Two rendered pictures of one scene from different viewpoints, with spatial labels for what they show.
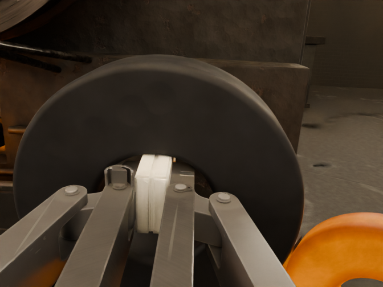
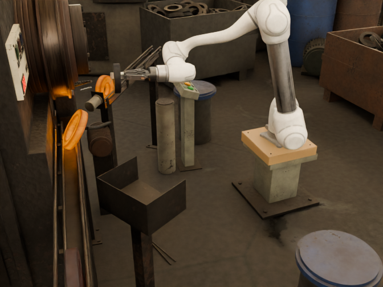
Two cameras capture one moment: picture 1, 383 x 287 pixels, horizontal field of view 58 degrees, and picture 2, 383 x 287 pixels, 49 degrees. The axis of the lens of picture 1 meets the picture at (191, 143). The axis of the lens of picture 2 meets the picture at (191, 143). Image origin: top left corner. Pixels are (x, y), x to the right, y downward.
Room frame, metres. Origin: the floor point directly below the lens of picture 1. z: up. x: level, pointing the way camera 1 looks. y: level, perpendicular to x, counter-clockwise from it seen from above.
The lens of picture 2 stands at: (0.33, 2.10, 1.58)
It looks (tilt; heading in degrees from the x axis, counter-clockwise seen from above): 29 degrees down; 255
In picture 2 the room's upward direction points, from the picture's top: straight up
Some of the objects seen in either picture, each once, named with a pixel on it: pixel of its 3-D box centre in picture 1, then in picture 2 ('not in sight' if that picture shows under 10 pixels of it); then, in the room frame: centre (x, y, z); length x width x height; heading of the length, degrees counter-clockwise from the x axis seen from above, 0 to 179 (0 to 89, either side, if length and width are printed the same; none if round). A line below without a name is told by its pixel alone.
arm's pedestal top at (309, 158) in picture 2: not in sight; (278, 149); (-0.74, 0.13, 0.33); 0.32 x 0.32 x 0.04; 7
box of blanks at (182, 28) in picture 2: not in sight; (194, 40); (-0.83, -2.15, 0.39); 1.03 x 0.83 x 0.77; 16
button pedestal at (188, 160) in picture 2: not in sight; (187, 124); (-0.30, -0.37, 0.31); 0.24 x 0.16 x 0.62; 91
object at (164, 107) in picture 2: not in sight; (166, 136); (-0.14, -0.33, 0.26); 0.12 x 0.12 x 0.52
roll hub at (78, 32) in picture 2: not in sight; (80, 39); (0.33, 0.31, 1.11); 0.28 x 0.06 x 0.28; 91
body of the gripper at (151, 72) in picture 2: not in sight; (147, 74); (0.02, 0.02, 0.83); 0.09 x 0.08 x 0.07; 0
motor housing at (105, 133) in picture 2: not in sight; (103, 169); (0.30, -0.02, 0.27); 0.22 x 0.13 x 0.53; 91
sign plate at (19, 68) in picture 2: not in sight; (19, 60); (0.54, 0.66, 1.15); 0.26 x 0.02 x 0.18; 91
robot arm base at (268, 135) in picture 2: not in sight; (278, 132); (-0.73, 0.11, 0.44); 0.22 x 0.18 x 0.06; 107
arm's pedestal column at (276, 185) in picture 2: not in sight; (276, 173); (-0.74, 0.13, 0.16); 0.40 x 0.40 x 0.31; 7
